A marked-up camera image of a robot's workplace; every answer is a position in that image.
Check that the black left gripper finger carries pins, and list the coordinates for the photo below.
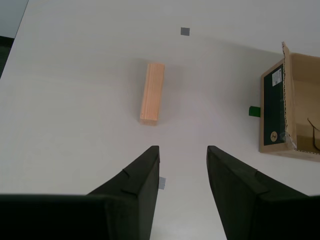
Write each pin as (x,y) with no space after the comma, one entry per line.
(112,215)
(255,215)

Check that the brown cardboard box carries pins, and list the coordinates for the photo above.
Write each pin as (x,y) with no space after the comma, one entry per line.
(272,105)

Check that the light wooden block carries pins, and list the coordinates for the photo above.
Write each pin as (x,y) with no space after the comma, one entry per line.
(152,95)

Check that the small green tape piece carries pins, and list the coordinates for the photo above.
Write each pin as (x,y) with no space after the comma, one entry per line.
(254,111)

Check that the small grey tape square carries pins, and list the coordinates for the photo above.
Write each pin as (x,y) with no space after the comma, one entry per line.
(185,31)

